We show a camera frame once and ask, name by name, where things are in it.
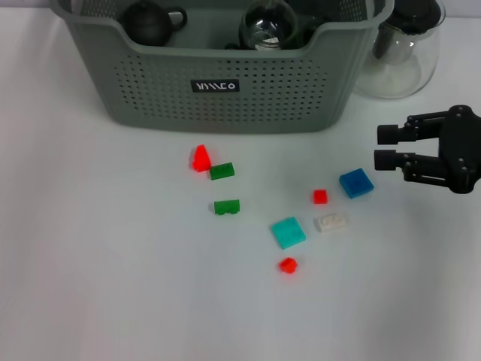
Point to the small orange-red square brick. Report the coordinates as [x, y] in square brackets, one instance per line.
[319, 196]

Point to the grey-green perforated storage bin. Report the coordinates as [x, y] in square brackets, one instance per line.
[263, 94]

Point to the blue square brick plate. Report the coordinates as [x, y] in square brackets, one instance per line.
[356, 183]

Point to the wide white toy brick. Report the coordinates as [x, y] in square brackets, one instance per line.
[330, 223]

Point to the orange-red slope brick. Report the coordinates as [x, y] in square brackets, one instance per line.
[200, 159]

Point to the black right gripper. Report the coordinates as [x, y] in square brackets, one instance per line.
[462, 150]

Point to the dark clay teapot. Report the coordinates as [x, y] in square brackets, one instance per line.
[146, 22]

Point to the small orange-red sloped brick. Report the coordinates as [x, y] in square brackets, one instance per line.
[288, 265]

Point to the teal square brick plate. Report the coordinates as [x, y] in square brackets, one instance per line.
[288, 233]

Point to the green toy brick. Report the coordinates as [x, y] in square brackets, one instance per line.
[226, 207]
[222, 171]

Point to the glass carafe with black lid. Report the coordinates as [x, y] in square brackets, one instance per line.
[394, 75]

